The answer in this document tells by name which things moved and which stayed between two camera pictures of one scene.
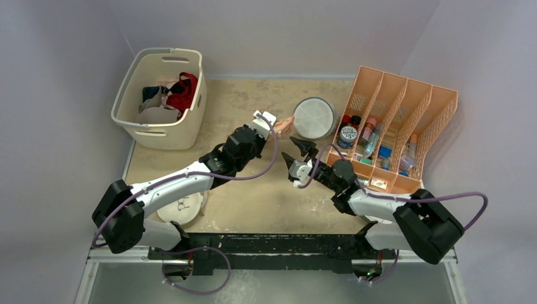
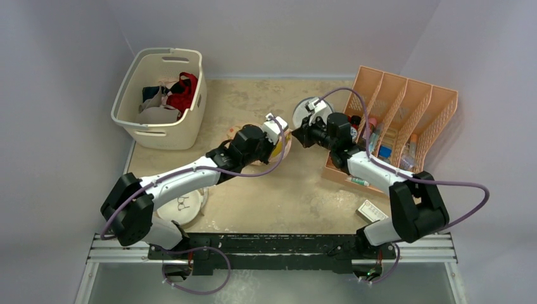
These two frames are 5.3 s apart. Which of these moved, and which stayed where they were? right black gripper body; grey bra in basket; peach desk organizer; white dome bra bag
Moved: right black gripper body
Stayed: white dome bra bag; grey bra in basket; peach desk organizer
